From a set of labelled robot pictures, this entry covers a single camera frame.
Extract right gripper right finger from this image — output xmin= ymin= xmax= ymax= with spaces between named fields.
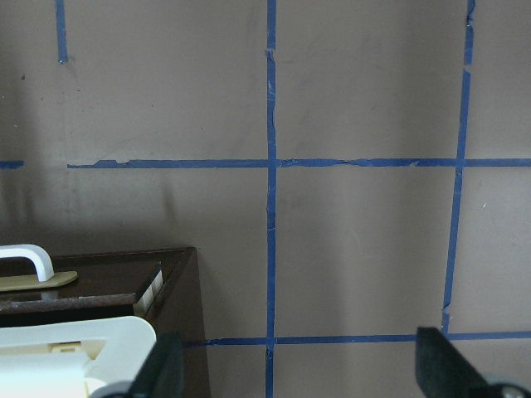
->
xmin=416 ymin=327 xmax=530 ymax=397

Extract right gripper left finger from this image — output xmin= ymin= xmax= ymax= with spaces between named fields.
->
xmin=95 ymin=332 xmax=183 ymax=397

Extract wooden drawer with white handle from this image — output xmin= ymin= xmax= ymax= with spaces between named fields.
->
xmin=1 ymin=244 xmax=163 ymax=315

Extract dark brown cabinet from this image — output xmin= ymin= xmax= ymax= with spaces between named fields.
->
xmin=1 ymin=248 xmax=211 ymax=397

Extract cream plastic tray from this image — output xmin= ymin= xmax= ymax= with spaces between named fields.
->
xmin=1 ymin=316 xmax=156 ymax=398

